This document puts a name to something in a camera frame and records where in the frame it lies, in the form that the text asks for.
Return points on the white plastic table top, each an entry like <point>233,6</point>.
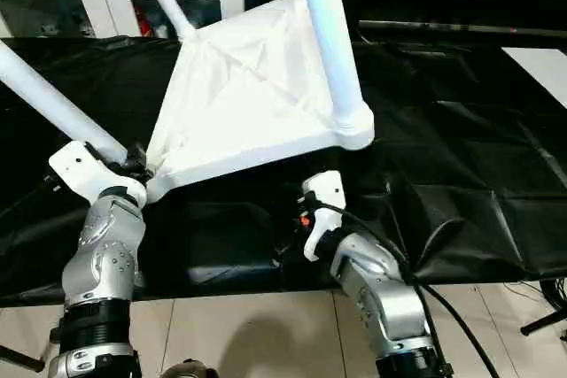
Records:
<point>243,108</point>

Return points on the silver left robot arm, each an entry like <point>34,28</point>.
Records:
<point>106,258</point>

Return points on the red bottle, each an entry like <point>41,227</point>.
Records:
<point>141,19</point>

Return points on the black mat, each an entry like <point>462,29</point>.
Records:
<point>443,174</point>

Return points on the black metal folding leg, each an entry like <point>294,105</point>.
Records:
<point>22,358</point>
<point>545,320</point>

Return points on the white flat board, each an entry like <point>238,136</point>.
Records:
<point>538,68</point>

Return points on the grey metal rail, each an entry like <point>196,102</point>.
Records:
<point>443,26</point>

